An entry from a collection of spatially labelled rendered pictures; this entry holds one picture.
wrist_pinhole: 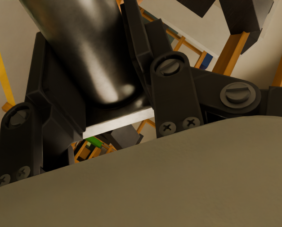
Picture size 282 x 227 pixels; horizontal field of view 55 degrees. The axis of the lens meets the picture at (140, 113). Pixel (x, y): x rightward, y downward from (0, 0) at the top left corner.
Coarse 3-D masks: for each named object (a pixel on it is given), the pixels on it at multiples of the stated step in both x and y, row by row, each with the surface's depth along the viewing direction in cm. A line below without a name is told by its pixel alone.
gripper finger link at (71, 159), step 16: (16, 112) 9; (32, 112) 9; (0, 128) 9; (16, 128) 9; (32, 128) 8; (0, 144) 8; (16, 144) 8; (32, 144) 8; (0, 160) 8; (16, 160) 8; (32, 160) 8; (64, 160) 10; (0, 176) 8; (16, 176) 7; (32, 176) 7
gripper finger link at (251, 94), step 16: (128, 0) 11; (128, 16) 10; (128, 32) 10; (144, 32) 9; (160, 32) 10; (128, 48) 9; (144, 48) 9; (160, 48) 10; (144, 64) 9; (144, 80) 9; (208, 80) 8; (224, 80) 8; (240, 80) 8; (208, 96) 8; (224, 96) 8; (240, 96) 7; (256, 96) 7; (208, 112) 8; (224, 112) 7; (240, 112) 7; (256, 112) 7
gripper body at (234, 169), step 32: (192, 128) 6; (224, 128) 6; (256, 128) 5; (96, 160) 6; (128, 160) 6; (160, 160) 6; (192, 160) 5; (224, 160) 5; (256, 160) 5; (0, 192) 6; (32, 192) 6; (64, 192) 6; (96, 192) 5; (128, 192) 5; (160, 192) 5; (192, 192) 5; (224, 192) 5; (256, 192) 5; (0, 224) 6; (32, 224) 5; (64, 224) 5; (96, 224) 5; (128, 224) 5; (160, 224) 5; (192, 224) 4; (224, 224) 4; (256, 224) 4
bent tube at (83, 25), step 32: (32, 0) 8; (64, 0) 8; (96, 0) 9; (64, 32) 9; (96, 32) 9; (64, 64) 11; (96, 64) 10; (128, 64) 11; (96, 96) 12; (128, 96) 12; (96, 128) 12
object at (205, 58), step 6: (150, 18) 653; (168, 30) 657; (174, 36) 660; (180, 42) 592; (186, 42) 660; (174, 48) 582; (192, 48) 660; (204, 54) 600; (198, 60) 589; (204, 60) 605; (210, 60) 610; (198, 66) 583; (204, 66) 603; (150, 120) 556
